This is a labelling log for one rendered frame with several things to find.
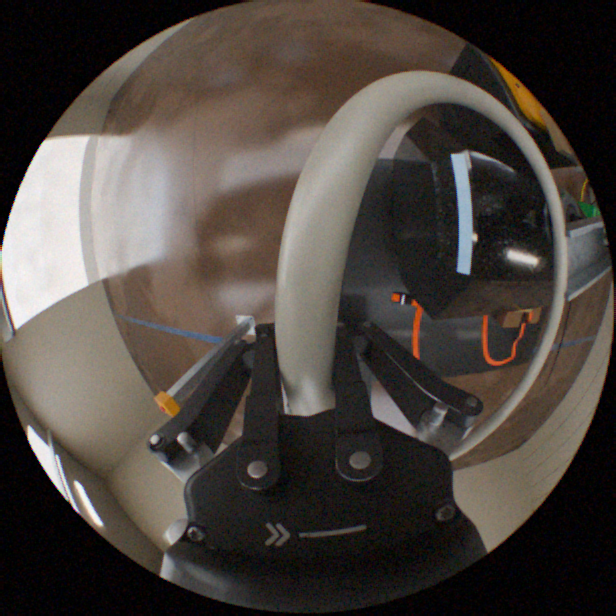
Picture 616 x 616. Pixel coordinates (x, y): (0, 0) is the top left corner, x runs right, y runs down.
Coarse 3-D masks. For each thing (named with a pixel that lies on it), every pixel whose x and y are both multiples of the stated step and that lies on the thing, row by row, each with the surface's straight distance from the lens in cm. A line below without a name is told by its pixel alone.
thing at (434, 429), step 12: (444, 408) 8; (420, 420) 8; (432, 420) 8; (444, 420) 8; (420, 432) 8; (432, 432) 8; (444, 432) 8; (456, 432) 8; (468, 432) 9; (432, 444) 8; (444, 444) 8; (456, 444) 8
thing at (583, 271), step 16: (576, 224) 50; (592, 224) 54; (576, 240) 54; (592, 240) 65; (576, 256) 55; (592, 256) 66; (608, 256) 81; (576, 272) 56; (592, 272) 61; (576, 288) 49
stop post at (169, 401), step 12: (240, 324) 176; (252, 324) 176; (228, 336) 161; (240, 336) 167; (216, 348) 150; (204, 360) 142; (216, 360) 146; (192, 372) 135; (204, 372) 139; (180, 384) 131; (192, 384) 133; (156, 396) 130; (168, 396) 124; (180, 396) 129; (168, 408) 124
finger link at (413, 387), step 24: (384, 336) 12; (384, 360) 10; (408, 360) 10; (384, 384) 11; (408, 384) 9; (432, 384) 8; (408, 408) 10; (432, 408) 8; (456, 408) 8; (480, 408) 8
